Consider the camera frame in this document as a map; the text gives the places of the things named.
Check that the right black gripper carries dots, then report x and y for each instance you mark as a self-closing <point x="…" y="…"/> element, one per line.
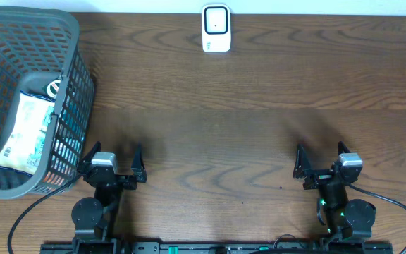
<point x="319" y="177"/>

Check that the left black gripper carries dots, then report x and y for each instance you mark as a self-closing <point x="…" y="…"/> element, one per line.
<point x="139" y="173"/>

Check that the cream snack bag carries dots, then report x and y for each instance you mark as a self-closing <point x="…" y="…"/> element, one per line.
<point x="22" y="151"/>

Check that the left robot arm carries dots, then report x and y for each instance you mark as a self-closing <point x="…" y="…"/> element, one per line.
<point x="94" y="217"/>

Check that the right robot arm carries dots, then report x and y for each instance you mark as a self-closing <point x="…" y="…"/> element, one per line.
<point x="346" y="219"/>

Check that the white barcode scanner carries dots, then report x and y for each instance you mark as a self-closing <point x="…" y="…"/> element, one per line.
<point x="216" y="28"/>

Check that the dark green round-logo packet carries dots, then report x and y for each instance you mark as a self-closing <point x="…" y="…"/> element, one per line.
<point x="52" y="89"/>

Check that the grey plastic mesh basket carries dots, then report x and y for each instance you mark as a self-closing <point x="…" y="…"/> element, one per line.
<point x="36" y="47"/>

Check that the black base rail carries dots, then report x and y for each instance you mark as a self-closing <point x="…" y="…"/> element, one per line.
<point x="207" y="248"/>

